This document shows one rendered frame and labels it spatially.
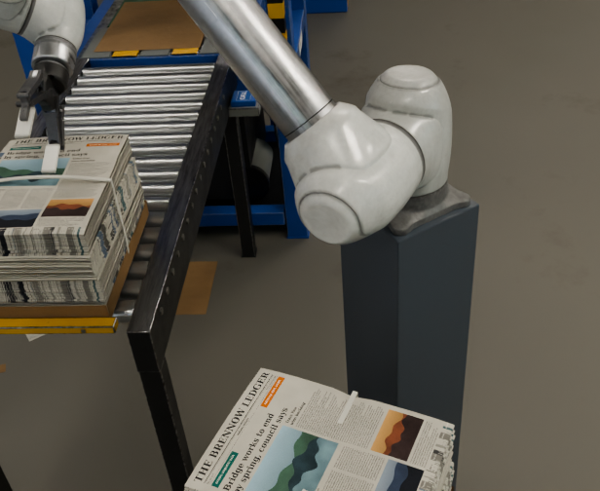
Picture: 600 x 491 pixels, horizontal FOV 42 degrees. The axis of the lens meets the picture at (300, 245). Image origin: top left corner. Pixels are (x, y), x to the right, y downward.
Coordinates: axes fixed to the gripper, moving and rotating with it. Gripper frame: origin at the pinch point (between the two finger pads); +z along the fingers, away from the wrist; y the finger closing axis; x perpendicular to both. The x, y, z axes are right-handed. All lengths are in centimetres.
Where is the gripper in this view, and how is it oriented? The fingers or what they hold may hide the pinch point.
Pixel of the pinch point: (36, 151)
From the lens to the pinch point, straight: 171.5
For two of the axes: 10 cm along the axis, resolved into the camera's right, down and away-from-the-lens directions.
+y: 0.9, 4.2, 9.0
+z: -0.2, 9.1, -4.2
